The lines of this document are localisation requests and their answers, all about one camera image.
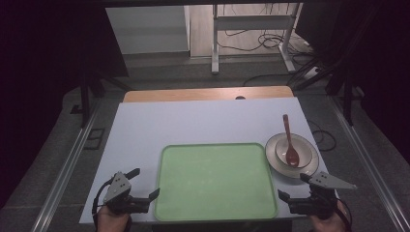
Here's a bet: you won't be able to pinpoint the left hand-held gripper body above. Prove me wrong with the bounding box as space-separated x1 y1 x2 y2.
102 171 151 216

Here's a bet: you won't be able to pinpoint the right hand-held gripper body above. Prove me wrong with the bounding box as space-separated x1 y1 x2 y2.
287 171 359 220

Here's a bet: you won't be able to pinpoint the person's right hand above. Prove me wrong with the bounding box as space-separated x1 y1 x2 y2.
308 200 351 232

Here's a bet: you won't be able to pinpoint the person's left hand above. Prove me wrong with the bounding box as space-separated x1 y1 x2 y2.
96 205 132 232

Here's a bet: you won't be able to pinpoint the red-brown spoon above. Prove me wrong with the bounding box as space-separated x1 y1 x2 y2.
281 113 301 168

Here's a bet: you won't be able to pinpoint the white bowl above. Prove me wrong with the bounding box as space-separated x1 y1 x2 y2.
274 137 314 169

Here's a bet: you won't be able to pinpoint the white round plate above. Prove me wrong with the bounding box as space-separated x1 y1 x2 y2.
264 131 320 180

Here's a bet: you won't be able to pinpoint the green plastic tray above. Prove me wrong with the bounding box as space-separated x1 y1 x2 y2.
153 142 279 223

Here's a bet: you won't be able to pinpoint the white table board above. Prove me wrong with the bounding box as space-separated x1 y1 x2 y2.
78 97 338 224

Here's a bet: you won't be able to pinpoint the black metal stand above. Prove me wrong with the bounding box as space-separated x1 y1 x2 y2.
286 4 366 128
76 57 133 129

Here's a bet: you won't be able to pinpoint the wooden table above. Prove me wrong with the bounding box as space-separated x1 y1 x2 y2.
122 85 295 103

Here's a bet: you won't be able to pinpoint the white power strip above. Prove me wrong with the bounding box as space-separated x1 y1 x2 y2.
303 66 322 81

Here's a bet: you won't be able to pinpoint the white cabinet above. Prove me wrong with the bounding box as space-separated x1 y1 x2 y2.
105 5 191 55

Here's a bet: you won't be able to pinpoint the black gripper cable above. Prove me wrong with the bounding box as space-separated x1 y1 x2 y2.
337 197 354 232
91 178 114 232

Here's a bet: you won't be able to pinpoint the black looped cable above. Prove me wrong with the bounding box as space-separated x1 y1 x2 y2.
307 119 337 153

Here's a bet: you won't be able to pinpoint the aluminium rail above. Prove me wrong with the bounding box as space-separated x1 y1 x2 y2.
328 96 410 232
29 101 102 232

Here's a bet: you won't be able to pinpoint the black floor cables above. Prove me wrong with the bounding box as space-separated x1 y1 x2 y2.
215 3 313 66

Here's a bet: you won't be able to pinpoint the white metal desk frame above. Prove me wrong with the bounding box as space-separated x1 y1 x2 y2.
210 2 305 76

